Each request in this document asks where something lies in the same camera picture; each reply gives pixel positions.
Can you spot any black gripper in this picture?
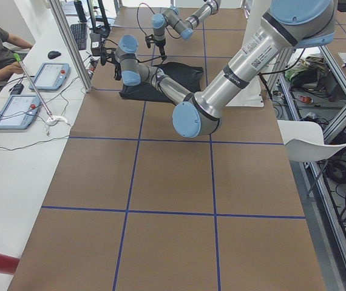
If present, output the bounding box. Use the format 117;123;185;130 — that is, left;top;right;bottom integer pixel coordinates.
155;39;167;60
114;63;122;81

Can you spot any upper teach pendant tablet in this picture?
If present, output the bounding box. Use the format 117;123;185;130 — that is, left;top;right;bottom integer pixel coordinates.
33;62;70;92

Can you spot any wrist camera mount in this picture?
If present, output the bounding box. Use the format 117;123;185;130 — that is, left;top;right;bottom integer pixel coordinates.
145;34;154;48
100;47;117;66

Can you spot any lower teach pendant tablet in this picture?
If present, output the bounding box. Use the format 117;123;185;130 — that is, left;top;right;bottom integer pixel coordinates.
0;95;41;130

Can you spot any black t-shirt with logo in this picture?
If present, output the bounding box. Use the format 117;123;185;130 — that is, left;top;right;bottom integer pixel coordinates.
118;61;205;104

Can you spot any teach pendant tablet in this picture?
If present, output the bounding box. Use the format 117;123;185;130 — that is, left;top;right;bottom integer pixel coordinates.
33;62;70;92
0;95;41;130

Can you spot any long reacher grabber stick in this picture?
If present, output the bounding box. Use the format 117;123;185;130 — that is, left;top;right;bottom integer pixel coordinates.
12;52;70;127

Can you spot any black box with label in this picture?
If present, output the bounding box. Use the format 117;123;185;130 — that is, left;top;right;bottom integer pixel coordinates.
89;33;103;56

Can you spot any aluminium frame post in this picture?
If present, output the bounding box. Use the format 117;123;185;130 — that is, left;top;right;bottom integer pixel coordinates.
48;0;92;93

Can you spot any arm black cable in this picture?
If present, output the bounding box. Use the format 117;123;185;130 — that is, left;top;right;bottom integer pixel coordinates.
136;2;161;39

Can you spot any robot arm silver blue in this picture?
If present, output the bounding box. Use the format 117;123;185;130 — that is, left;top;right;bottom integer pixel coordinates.
145;0;221;59
114;1;338;138

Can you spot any black computer mouse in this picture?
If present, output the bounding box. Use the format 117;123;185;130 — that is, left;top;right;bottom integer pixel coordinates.
47;50;61;60

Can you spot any black keyboard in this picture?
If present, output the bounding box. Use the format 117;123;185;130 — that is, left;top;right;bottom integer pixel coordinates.
70;23;87;50

